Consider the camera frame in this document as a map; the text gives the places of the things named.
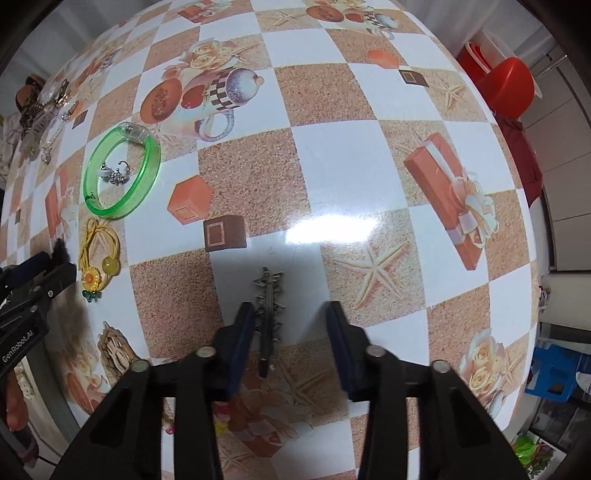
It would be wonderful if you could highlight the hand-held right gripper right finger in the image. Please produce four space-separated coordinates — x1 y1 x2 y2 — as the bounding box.
324 301 532 480

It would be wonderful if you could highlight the silver dangling earring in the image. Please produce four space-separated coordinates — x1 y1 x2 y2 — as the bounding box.
99 161 130 185

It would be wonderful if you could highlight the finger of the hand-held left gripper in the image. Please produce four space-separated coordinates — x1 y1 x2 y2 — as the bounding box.
0 251 56 289
7 263 78 312

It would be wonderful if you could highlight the person's left forearm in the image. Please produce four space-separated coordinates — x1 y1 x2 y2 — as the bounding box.
4 369 33 432

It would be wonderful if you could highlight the leopard print hair clip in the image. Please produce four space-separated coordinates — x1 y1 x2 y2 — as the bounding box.
15 76 47 112

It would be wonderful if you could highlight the red plastic stool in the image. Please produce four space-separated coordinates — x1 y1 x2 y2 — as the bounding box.
457 41 539 118

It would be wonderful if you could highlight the checkered printed tablecloth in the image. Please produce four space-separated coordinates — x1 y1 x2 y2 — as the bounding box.
0 0 543 480

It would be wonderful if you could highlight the pile of mixed jewelry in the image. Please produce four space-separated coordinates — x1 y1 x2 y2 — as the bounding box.
14 76 81 164

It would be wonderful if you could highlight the green plastic bag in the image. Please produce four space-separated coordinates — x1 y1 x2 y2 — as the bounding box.
512 434 555 468

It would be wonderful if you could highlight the yellow sunflower hair tie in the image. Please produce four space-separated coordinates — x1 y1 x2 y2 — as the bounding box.
78 217 122 303

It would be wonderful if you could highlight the dark fuzzy hair tie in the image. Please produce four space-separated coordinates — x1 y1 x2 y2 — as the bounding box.
50 240 95 335

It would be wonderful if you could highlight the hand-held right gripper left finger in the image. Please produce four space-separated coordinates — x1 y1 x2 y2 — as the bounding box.
48 301 259 480

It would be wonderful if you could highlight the silver metal hair clip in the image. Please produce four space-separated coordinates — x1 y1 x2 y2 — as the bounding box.
252 267 284 377

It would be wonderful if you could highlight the dark red cloth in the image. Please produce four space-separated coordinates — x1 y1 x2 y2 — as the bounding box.
496 115 543 206

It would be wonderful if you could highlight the silver chain bracelet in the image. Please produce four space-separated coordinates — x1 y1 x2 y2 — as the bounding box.
39 131 63 164

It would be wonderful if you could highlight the green translucent bangle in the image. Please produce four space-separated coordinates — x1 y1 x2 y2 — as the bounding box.
82 122 162 220

